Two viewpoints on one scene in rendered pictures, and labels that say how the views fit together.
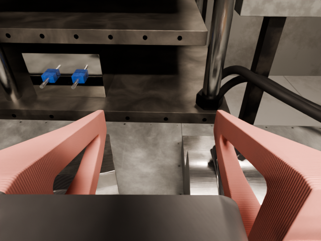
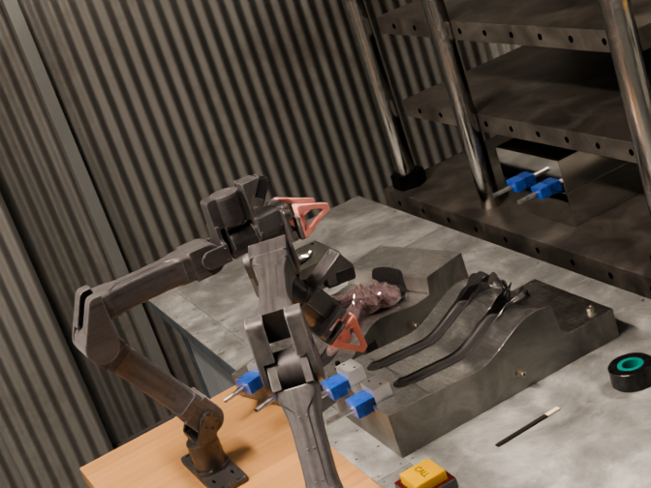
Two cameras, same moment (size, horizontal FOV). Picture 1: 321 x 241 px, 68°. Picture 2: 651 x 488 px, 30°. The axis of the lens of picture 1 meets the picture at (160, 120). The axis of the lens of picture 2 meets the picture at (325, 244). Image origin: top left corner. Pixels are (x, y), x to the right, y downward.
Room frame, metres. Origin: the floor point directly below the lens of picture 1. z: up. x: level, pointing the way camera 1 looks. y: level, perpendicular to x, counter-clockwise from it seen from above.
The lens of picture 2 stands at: (-0.72, -2.08, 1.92)
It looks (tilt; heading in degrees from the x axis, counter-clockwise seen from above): 20 degrees down; 69
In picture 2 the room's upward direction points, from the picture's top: 19 degrees counter-clockwise
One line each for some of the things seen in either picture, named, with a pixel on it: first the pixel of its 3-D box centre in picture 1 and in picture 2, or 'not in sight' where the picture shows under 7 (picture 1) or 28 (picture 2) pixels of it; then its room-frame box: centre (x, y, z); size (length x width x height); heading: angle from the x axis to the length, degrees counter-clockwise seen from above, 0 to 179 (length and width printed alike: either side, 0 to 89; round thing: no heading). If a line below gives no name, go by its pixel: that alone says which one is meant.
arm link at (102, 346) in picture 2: not in sight; (150, 298); (-0.28, 0.00, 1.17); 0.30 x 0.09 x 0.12; 0
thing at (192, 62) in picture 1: (84, 67); (635, 172); (1.12, 0.39, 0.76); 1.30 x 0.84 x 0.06; 88
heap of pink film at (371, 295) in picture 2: not in sight; (346, 307); (0.15, 0.17, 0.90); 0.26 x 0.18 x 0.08; 16
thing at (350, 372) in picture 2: not in sight; (331, 389); (-0.04, -0.12, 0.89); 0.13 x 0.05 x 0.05; 0
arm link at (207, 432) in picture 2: not in sight; (200, 422); (-0.28, 0.00, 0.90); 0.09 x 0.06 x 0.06; 90
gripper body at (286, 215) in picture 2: not in sight; (268, 227); (-0.01, 0.00, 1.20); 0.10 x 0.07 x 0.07; 90
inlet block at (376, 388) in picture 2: not in sight; (356, 407); (-0.05, -0.22, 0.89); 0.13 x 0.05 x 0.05; 178
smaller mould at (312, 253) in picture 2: not in sight; (297, 274); (0.23, 0.62, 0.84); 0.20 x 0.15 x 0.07; 178
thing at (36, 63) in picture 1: (85, 50); (612, 146); (1.04, 0.34, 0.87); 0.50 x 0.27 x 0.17; 178
